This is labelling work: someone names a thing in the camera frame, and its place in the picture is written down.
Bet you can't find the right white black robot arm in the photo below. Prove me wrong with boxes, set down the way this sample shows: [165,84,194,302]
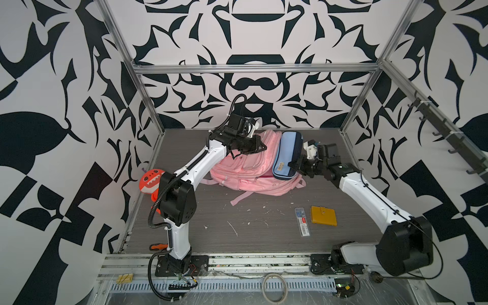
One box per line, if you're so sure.
[288,141,440,277]

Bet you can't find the pink student backpack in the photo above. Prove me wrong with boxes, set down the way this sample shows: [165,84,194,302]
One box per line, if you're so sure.
[201,130,306,206]

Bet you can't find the blue pencil case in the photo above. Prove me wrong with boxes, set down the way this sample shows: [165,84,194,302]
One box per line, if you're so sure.
[272,132,303,180]

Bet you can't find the roll of clear tape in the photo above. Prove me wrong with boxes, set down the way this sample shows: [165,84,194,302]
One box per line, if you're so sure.
[261,273,288,304]

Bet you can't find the black hook rail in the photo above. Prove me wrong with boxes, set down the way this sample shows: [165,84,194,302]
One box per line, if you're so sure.
[409,91,487,184]

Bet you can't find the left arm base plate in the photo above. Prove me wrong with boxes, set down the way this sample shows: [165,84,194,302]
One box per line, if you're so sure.
[154,255,209,277]

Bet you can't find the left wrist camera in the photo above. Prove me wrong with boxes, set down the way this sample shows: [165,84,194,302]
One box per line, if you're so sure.
[243,118,259,138]

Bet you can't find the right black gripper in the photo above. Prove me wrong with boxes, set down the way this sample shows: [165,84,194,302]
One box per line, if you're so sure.
[288,154,329,177]

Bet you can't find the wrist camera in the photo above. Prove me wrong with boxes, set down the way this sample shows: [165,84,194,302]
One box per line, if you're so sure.
[243,118,259,138]
[303,140,318,160]

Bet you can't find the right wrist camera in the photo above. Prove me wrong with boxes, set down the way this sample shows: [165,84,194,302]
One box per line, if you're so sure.
[303,140,318,160]

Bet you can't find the clear pen refill box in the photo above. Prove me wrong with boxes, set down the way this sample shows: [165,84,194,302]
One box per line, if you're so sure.
[295,208,310,237]

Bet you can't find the red monster plush toy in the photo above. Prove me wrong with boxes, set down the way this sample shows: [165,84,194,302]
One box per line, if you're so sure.
[139,169,165,202]

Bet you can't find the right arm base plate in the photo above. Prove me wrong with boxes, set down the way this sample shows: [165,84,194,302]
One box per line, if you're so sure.
[310,254,364,275]

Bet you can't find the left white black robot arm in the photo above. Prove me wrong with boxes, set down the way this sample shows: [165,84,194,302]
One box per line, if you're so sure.
[147,94,267,265]

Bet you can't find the orange handled tool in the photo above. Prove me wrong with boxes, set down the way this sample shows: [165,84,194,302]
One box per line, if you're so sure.
[149,243,168,252]

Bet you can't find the yellow tape piece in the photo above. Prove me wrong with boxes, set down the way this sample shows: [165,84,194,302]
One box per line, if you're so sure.
[116,273,133,285]

